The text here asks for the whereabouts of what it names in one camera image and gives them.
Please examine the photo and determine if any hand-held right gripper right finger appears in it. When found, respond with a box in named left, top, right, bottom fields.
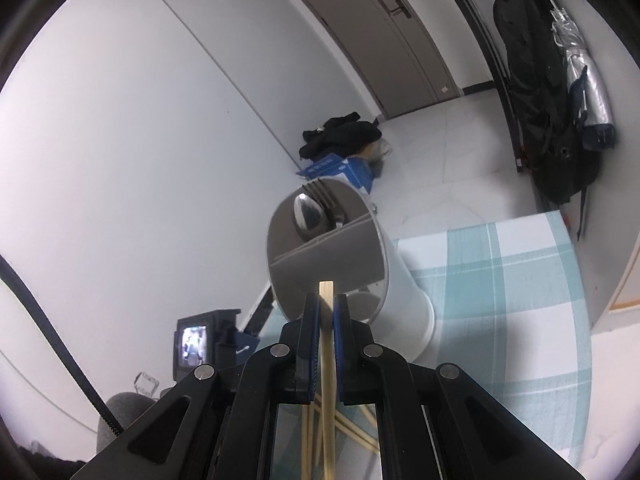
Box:
left=335, top=293, right=587, bottom=480

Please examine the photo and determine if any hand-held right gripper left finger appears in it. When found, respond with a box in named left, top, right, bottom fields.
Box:
left=70, top=293, right=322, bottom=480

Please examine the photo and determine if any white cylindrical utensil holder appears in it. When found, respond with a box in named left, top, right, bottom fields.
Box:
left=266, top=176, right=437, bottom=364

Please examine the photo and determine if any blue shoe box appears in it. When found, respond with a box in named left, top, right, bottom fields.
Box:
left=234, top=331, right=262, bottom=362

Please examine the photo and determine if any black small screen device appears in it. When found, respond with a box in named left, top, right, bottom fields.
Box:
left=172, top=308, right=240, bottom=386

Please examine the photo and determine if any metal spoon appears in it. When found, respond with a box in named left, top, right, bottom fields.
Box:
left=292, top=192, right=332, bottom=241

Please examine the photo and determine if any teal checked tablecloth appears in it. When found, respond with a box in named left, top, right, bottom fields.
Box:
left=260, top=210, right=594, bottom=467

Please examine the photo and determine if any blue cardboard box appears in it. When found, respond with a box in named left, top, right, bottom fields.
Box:
left=295, top=152, right=382, bottom=195

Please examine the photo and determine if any pile of black clothes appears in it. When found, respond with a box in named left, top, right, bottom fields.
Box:
left=298, top=111, right=384, bottom=161

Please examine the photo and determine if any white panel with wooden edge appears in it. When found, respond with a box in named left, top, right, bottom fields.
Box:
left=606, top=255, right=640, bottom=332

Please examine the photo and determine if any dark cloth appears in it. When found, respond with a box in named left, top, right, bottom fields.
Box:
left=15, top=439, right=87, bottom=480

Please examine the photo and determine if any black hanging jacket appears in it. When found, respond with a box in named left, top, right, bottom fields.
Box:
left=492, top=0, right=617, bottom=241

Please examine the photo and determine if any grey-brown door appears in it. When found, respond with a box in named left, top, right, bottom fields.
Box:
left=280, top=0, right=461, bottom=120

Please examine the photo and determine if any silver folded umbrella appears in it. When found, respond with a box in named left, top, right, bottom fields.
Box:
left=550, top=7, right=617, bottom=152

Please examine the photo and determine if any black ribbed cable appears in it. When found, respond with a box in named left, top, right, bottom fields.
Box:
left=0, top=255, right=124, bottom=442

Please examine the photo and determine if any black clothes rack frame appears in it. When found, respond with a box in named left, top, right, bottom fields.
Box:
left=440, top=0, right=532, bottom=174

